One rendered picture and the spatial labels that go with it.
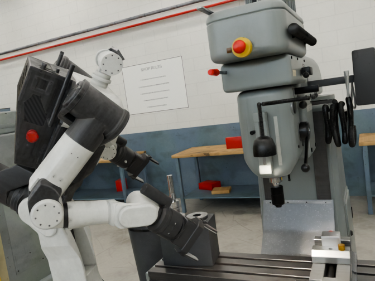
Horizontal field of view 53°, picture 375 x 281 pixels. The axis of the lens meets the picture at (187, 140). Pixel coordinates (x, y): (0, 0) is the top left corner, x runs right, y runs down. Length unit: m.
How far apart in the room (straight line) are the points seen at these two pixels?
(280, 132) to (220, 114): 4.66
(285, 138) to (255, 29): 0.38
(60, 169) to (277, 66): 0.74
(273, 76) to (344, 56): 4.33
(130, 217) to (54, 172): 0.23
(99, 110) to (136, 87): 5.67
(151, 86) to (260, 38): 5.35
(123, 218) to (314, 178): 1.03
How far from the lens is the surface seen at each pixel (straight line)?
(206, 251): 1.60
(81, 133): 0.96
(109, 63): 1.14
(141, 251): 3.30
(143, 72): 6.54
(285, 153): 1.32
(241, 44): 1.15
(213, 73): 1.18
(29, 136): 1.10
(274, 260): 1.63
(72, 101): 0.94
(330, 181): 1.80
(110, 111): 0.96
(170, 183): 1.60
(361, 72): 1.56
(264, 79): 1.27
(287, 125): 1.32
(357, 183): 5.74
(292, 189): 1.83
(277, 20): 1.20
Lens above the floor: 1.62
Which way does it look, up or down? 6 degrees down
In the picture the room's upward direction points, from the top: 8 degrees counter-clockwise
